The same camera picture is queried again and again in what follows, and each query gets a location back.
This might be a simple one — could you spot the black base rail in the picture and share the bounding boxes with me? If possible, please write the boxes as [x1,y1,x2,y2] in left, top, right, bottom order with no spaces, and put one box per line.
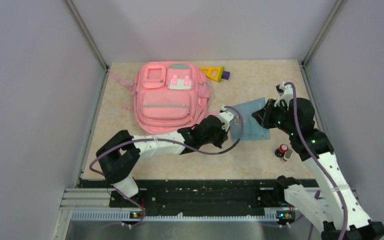
[78,179,295,219]

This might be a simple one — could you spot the red black stamp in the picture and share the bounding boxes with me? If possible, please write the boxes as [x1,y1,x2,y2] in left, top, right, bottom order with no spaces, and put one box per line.
[274,144,289,158]

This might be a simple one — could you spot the aluminium frame rail left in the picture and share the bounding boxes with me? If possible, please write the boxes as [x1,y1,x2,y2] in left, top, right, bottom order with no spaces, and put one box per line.
[62,0,110,186]

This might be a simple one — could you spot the aluminium frame rail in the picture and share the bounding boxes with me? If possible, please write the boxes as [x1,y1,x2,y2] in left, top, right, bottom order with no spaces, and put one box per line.
[62,0,110,186]
[300,0,347,143]

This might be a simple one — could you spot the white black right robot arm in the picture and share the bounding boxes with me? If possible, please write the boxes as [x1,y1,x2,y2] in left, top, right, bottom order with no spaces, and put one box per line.
[251,97,384,240]

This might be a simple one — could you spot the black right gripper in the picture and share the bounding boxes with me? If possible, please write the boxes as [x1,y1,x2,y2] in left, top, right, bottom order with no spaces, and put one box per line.
[253,98,297,136]

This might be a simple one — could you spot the yellow green purple toy block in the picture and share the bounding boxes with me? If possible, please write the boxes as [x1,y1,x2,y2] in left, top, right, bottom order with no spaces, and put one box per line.
[200,66,231,83]

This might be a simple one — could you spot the light blue notebook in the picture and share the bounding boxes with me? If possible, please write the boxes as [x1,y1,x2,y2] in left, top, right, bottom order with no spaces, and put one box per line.
[229,97,271,142]

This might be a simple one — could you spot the aluminium frame rail right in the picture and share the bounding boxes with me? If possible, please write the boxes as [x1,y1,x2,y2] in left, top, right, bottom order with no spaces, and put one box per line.
[300,0,347,143]

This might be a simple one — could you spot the pink student backpack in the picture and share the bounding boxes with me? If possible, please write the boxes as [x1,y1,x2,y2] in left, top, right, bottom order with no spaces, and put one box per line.
[109,61,211,135]

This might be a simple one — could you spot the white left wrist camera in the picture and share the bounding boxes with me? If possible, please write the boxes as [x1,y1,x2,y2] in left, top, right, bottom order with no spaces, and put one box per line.
[217,105,235,132]

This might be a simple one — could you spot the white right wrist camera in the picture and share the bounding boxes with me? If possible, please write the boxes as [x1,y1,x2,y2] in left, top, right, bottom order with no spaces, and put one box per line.
[274,82,294,107]

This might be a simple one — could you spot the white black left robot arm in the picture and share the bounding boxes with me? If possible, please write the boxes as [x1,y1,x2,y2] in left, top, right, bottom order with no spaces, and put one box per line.
[96,111,234,207]

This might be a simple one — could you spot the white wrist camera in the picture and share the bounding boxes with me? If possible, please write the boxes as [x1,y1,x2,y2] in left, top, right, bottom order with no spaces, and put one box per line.
[217,105,235,132]
[274,82,294,107]

